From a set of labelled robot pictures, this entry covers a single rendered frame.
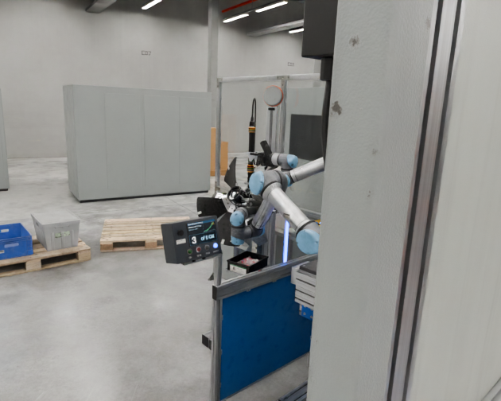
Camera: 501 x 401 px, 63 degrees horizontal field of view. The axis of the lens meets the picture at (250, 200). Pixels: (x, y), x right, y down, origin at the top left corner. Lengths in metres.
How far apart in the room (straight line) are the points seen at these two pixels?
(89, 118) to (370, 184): 7.58
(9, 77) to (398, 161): 14.13
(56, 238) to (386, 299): 4.84
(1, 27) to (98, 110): 7.06
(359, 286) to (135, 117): 7.74
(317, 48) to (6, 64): 14.09
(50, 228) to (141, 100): 3.71
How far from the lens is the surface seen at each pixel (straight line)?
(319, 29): 0.32
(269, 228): 3.07
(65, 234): 5.08
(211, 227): 2.03
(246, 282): 2.34
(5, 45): 14.38
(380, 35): 0.28
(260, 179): 2.04
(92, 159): 7.85
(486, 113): 0.54
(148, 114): 8.04
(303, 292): 2.17
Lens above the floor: 1.79
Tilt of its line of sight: 13 degrees down
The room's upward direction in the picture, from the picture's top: 2 degrees clockwise
